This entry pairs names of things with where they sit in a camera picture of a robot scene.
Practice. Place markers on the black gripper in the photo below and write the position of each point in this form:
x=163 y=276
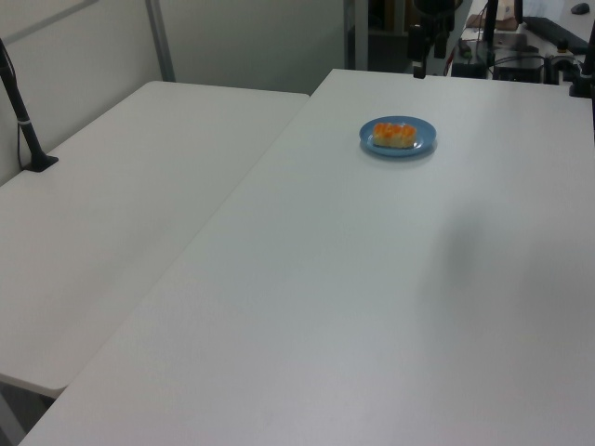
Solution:
x=437 y=7

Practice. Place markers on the orange glazed bread loaf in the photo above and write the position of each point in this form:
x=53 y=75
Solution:
x=393 y=134

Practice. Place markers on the black electronics box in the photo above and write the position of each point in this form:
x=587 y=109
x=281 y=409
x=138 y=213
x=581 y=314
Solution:
x=468 y=69

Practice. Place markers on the thin black upright pole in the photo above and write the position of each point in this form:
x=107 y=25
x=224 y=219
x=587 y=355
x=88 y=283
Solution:
x=491 y=25

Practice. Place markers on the blue round plate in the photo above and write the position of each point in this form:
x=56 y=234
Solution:
x=425 y=135

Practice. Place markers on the black computer keyboard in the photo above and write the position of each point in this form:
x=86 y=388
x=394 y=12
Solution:
x=555 y=32

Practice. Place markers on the silver metal clamp fixture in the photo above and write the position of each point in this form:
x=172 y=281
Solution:
x=560 y=60

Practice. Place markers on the black computer mouse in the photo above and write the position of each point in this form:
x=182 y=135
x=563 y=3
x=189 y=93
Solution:
x=579 y=8

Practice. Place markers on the black clamp stand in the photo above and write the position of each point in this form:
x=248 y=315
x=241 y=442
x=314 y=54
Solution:
x=585 y=69

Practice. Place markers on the white side table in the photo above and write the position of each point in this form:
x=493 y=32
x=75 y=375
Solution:
x=116 y=223

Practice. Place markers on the grey metal partition post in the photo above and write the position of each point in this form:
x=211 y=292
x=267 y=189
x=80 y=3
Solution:
x=160 y=42

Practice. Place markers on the black camera stand pole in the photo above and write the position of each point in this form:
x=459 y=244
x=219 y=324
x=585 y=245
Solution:
x=23 y=125

